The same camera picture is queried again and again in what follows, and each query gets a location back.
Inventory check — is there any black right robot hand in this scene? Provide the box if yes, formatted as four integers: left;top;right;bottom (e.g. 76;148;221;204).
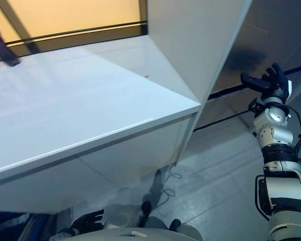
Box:
240;62;293;103

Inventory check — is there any dark window frame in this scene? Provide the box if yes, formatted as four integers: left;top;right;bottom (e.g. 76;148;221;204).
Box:
0;0;149;61

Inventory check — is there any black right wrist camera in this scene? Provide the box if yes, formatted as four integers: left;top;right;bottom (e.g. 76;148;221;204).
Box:
249;98;266;113

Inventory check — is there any stainless steel fridge drawer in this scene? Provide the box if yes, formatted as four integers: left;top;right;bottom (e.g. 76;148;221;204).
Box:
188;112;259;149

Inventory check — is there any white counter cabinet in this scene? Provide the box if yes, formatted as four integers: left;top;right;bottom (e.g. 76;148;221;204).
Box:
0;35;201;214

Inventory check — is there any grey robot torso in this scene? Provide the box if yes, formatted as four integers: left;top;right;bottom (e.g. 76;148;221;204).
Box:
70;224;201;241

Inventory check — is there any dark maroon object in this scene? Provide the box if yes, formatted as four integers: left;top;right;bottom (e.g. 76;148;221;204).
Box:
0;22;21;67

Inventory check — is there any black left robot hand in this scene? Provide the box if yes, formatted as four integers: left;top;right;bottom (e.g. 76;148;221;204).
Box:
71;209;105;230

